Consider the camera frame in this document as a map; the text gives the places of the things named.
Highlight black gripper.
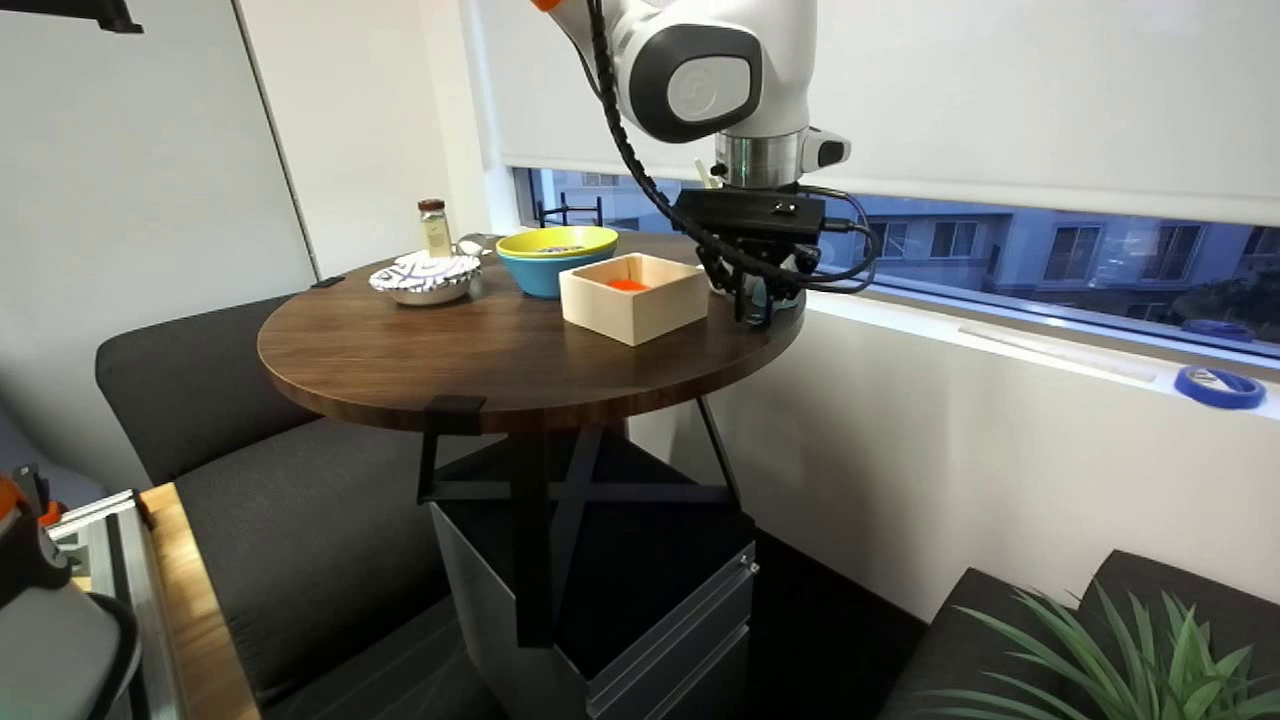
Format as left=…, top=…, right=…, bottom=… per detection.
left=677, top=188, right=823, bottom=318

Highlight light wooden box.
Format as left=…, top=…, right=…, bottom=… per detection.
left=558, top=253, right=706, bottom=348

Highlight blue and yellow bowl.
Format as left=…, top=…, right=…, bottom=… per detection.
left=496, top=224, right=617, bottom=298

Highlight round dark wooden table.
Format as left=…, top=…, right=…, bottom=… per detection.
left=251, top=227, right=807, bottom=651

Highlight small brown-lidded jar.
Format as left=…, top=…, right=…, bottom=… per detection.
left=414, top=201, right=452, bottom=257

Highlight patterned paper plate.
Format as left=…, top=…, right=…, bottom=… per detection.
left=369, top=253, right=480, bottom=306

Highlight white roller window blind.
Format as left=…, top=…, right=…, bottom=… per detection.
left=467, top=0, right=1280, bottom=224

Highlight blue tape roll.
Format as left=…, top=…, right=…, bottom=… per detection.
left=1175, top=369, right=1266, bottom=406

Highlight green potted plant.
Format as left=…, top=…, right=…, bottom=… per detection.
left=936, top=592, right=1280, bottom=720

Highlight dark grey bench sofa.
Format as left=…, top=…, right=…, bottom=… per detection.
left=96, top=298, right=507, bottom=720

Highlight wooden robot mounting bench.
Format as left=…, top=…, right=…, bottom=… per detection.
left=52, top=481, right=262, bottom=720

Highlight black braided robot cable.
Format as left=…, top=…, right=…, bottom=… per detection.
left=579, top=0, right=803, bottom=291

